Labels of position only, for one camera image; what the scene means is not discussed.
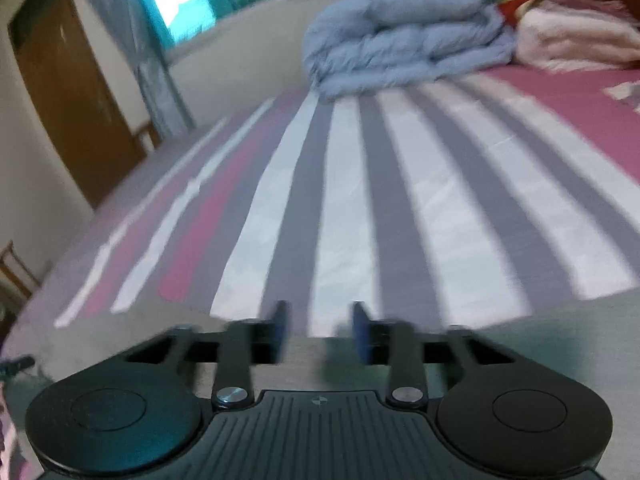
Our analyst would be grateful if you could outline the grey left curtain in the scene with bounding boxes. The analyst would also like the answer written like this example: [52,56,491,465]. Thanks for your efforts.
[89,0,194,140]

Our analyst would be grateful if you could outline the folded pink blanket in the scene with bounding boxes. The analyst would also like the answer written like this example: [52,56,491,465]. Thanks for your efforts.
[514,1,639,73]

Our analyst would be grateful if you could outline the grey sweat pants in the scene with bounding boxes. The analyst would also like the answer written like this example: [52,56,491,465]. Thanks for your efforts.
[3,290,639,479]

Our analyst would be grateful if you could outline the striped pillow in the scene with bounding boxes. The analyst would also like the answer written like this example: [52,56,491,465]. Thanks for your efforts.
[603,80,640,114]

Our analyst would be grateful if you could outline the wooden chair by door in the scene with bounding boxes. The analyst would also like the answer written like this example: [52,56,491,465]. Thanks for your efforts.
[132,120,162,155]

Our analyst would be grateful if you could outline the brown wooden door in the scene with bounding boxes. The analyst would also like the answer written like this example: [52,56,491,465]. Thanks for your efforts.
[9,0,144,208]

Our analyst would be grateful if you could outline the wooden chair near wall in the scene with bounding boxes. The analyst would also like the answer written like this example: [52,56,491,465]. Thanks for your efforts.
[0,240,41,300]

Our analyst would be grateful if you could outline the striped pink grey bedsheet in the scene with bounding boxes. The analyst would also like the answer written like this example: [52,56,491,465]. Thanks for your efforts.
[1,66,639,479]

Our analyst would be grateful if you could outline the folded light blue duvet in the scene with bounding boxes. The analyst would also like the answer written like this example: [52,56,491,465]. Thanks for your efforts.
[302,0,516,100]

